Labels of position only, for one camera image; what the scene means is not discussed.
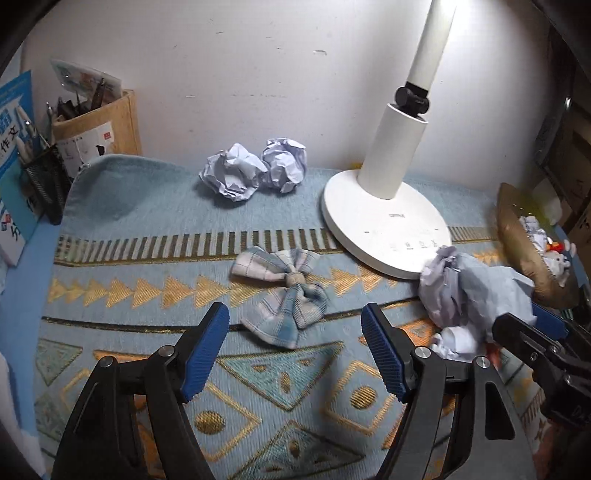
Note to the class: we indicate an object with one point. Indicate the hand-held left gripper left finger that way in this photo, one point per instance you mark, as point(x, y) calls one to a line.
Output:
point(205, 350)

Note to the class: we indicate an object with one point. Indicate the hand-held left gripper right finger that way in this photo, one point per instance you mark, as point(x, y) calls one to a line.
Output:
point(385, 350)

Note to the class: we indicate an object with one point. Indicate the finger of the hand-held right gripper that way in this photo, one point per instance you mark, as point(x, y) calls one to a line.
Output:
point(549, 321)
point(517, 334)

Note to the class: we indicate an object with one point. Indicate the bluish paper ball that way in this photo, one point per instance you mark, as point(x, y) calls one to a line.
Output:
point(494, 290)

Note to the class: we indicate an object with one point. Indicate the white cat plush red bow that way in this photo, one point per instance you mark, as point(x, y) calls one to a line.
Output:
point(558, 267)

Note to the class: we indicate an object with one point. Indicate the brown wicker bowl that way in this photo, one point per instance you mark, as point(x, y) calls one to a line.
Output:
point(512, 258)

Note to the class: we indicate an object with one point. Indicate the small red yellow toy figure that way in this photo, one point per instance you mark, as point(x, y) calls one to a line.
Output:
point(556, 247)

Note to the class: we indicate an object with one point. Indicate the blue plaid fabric bow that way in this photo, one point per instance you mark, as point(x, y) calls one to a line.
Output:
point(281, 290)

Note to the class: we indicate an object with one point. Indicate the white tissue pack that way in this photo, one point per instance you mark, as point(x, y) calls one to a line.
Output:
point(554, 203)

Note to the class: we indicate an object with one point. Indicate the white desk lamp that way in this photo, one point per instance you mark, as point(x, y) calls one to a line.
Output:
point(383, 221)

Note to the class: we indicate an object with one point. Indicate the blue patterned woven mat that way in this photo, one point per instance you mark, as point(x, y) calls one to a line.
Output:
point(277, 221)

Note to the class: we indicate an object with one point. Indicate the black mesh pen holder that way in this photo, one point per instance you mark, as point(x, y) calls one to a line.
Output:
point(46, 184)

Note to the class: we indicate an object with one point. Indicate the round wooden pen holder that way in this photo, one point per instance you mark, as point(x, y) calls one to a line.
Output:
point(120, 124)

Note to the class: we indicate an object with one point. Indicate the row of upright books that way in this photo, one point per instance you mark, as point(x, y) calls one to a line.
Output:
point(14, 152)

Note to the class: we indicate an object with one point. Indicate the bundle of pens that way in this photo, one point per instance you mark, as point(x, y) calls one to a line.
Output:
point(32, 134)

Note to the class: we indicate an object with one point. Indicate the bundle of dark markers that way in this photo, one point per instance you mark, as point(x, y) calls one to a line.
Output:
point(76, 104)

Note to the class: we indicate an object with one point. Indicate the colourful printed card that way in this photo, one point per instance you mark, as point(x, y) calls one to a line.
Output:
point(74, 78)

